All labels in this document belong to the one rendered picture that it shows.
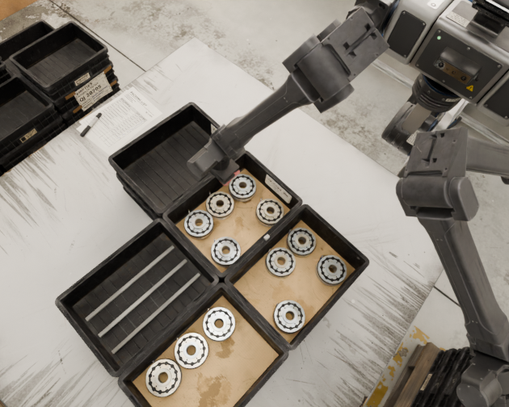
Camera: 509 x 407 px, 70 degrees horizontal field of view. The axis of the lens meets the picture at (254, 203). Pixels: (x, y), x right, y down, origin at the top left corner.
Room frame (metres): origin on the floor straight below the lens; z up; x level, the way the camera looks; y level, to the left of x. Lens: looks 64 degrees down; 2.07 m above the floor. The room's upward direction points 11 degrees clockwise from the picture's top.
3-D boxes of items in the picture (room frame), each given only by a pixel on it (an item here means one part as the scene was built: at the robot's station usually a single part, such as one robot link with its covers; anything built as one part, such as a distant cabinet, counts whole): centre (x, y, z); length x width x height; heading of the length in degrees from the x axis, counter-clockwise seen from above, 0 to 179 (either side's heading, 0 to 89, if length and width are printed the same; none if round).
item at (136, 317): (0.18, 0.29, 0.87); 0.40 x 0.30 x 0.11; 146
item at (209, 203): (0.55, 0.12, 0.86); 0.10 x 0.10 x 0.01
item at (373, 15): (0.85, -0.17, 1.45); 0.09 x 0.08 x 0.12; 61
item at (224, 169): (0.55, 0.12, 1.17); 0.10 x 0.07 x 0.07; 56
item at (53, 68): (1.34, 1.16, 0.37); 0.40 x 0.30 x 0.45; 151
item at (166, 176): (0.68, 0.31, 0.87); 0.40 x 0.30 x 0.11; 146
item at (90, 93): (1.28, 1.01, 0.41); 0.31 x 0.02 x 0.16; 151
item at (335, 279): (0.39, -0.31, 0.86); 0.10 x 0.10 x 0.01
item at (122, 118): (0.94, 0.67, 0.70); 0.33 x 0.23 x 0.01; 151
